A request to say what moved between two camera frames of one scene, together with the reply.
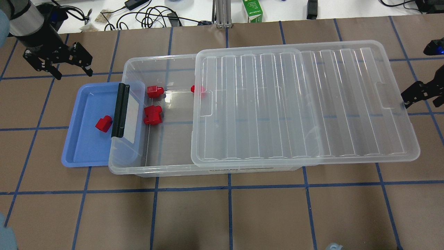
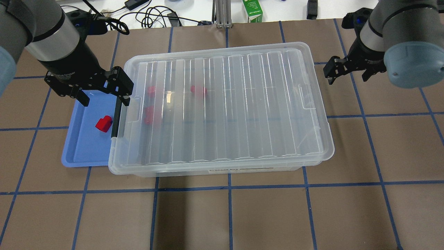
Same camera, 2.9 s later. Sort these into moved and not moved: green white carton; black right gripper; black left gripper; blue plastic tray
Moved: black left gripper; black right gripper
Not moved: blue plastic tray; green white carton
